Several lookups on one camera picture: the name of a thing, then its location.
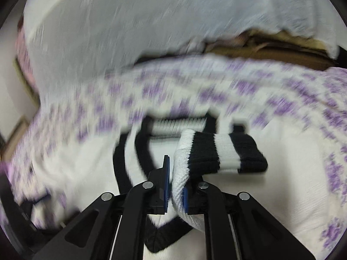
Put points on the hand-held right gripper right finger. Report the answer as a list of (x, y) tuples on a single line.
[(185, 200)]

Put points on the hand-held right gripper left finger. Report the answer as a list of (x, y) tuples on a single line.
[(166, 173)]

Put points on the white sweater with black trim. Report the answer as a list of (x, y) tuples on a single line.
[(230, 151)]

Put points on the purple floral blanket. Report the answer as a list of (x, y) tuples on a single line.
[(189, 92)]

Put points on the white lace cloth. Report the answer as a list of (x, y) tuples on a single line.
[(122, 19)]

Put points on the brown wooden furniture edge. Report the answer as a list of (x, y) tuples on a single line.
[(271, 48)]

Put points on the pink floral cloth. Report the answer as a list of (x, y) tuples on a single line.
[(23, 57)]

